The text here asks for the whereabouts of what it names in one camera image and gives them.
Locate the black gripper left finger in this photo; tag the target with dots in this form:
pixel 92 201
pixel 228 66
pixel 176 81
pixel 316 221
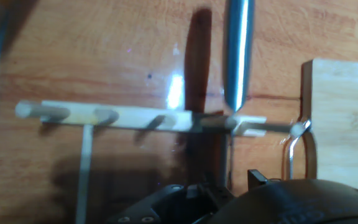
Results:
pixel 166 205

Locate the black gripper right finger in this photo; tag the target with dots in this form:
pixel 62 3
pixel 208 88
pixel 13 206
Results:
pixel 258 180

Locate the steel cleaver knife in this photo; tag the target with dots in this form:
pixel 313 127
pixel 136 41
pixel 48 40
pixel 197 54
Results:
pixel 238 46

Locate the wooden cutting board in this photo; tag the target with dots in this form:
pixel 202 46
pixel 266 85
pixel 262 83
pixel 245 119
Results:
pixel 337 124

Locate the wooden dish rack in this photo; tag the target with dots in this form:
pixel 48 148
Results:
pixel 120 116

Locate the large brown wooden board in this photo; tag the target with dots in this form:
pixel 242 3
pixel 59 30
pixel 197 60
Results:
pixel 104 62

